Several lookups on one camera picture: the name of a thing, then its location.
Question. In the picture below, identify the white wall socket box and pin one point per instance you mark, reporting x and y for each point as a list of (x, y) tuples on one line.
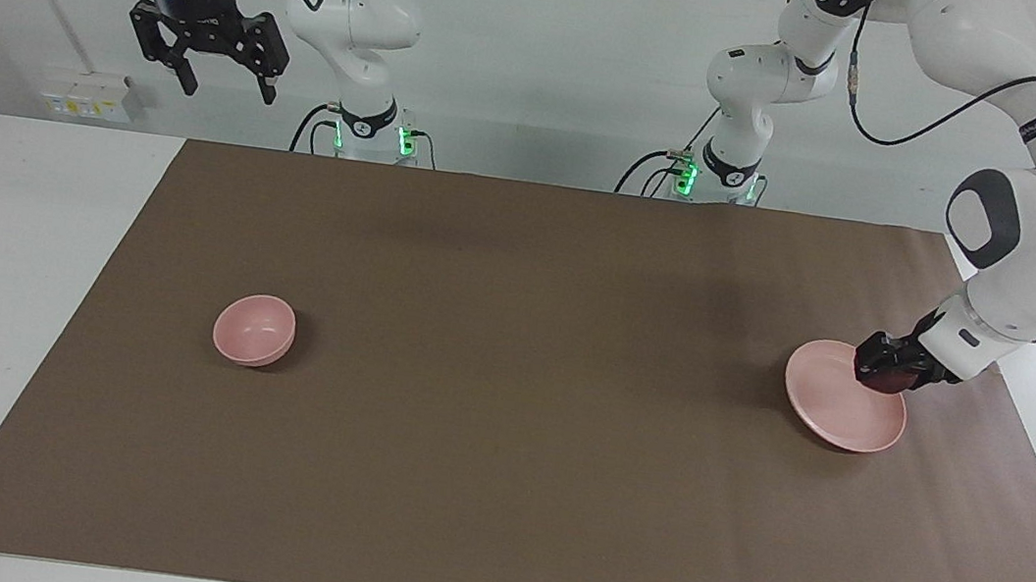
[(92, 95)]

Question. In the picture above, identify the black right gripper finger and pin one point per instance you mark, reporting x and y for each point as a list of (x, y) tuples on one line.
[(266, 52), (161, 40)]

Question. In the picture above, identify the pink bowl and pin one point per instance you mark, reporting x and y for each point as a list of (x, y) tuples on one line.
[(251, 332)]

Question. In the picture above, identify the pink plate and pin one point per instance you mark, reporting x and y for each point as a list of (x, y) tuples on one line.
[(831, 399)]

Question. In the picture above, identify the brown table mat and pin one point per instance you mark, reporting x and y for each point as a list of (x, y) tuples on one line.
[(494, 486)]

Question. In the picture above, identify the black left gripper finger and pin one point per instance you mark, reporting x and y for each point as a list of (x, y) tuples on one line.
[(878, 353), (918, 378)]

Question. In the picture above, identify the dark red apple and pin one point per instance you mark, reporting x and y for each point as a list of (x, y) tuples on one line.
[(887, 381)]

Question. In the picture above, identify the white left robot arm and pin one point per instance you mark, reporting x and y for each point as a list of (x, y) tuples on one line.
[(1035, 266)]

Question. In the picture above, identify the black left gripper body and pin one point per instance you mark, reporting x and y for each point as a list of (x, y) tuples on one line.
[(914, 348)]

